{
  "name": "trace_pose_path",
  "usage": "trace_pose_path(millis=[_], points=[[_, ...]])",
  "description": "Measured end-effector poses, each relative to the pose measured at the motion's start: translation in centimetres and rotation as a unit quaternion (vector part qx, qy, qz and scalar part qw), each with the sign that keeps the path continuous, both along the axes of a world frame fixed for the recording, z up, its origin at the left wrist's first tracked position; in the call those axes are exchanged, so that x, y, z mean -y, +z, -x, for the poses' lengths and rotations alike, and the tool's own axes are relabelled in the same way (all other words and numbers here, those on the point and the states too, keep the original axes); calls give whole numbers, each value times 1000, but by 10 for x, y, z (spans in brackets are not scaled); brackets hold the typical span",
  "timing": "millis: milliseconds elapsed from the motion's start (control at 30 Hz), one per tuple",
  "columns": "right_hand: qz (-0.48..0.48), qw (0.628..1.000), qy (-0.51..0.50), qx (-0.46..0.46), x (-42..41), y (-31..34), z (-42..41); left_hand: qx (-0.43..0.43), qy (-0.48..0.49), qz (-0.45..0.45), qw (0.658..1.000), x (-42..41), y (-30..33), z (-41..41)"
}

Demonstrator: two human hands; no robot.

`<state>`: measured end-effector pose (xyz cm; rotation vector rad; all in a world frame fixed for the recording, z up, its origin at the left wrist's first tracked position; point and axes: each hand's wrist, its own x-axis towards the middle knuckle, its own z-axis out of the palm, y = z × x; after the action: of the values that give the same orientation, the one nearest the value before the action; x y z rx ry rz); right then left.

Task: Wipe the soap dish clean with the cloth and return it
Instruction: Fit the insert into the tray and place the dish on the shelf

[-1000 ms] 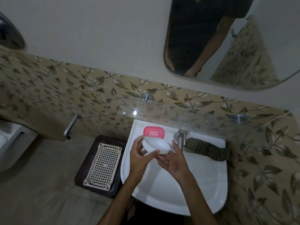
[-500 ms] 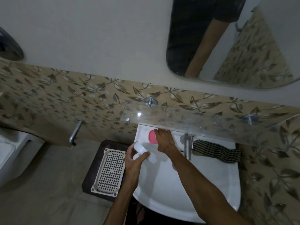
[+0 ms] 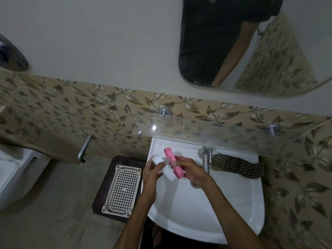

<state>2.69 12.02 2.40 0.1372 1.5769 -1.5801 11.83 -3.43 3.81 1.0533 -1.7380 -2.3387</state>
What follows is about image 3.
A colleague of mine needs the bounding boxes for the person's left forearm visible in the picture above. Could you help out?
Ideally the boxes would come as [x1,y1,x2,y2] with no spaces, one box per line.
[113,195,157,249]

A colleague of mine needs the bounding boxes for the pink plastic soap dish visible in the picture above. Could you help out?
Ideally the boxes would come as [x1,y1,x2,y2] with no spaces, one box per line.
[164,147,185,179]

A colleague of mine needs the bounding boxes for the person's left hand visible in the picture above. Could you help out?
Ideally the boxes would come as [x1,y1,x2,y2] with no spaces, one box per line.
[142,158,167,205]

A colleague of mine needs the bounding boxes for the person's right hand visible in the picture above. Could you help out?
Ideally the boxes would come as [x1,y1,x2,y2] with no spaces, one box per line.
[170,156,216,190]

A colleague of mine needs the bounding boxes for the dark brown stool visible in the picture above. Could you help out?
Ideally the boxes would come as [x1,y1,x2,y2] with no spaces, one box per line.
[92,155,147,224]

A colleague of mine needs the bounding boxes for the white ceramic sink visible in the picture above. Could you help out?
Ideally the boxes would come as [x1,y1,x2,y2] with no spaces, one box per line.
[141,137,266,245]

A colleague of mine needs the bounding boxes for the round chrome shelf bracket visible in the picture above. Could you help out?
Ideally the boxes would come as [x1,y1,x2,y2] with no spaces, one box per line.
[263,123,283,137]
[157,107,173,120]

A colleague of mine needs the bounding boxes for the white perforated plastic basket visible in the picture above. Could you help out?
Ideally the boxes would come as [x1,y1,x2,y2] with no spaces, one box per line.
[101,165,142,219]

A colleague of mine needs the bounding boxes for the rounded wall mirror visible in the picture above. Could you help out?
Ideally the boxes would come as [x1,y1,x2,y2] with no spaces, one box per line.
[178,0,332,98]

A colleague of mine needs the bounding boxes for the white plastic soap dish tray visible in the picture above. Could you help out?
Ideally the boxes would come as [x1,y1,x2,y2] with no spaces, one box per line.
[151,154,177,183]

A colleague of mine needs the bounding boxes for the round chrome shower valve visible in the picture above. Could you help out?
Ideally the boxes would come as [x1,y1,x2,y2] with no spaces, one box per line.
[0,33,29,73]

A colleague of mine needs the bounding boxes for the person's right forearm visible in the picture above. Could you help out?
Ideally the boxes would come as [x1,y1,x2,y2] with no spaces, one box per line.
[202,178,265,249]

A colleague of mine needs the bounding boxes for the chrome wall tap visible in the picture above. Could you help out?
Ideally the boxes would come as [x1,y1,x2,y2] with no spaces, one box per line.
[77,134,94,164]

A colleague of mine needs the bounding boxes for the clear glass shelf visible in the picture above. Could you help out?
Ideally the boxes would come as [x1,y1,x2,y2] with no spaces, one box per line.
[131,113,312,164]

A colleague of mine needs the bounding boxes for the checkered cleaning cloth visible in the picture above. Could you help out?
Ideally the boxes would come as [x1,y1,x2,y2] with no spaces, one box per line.
[211,154,266,179]

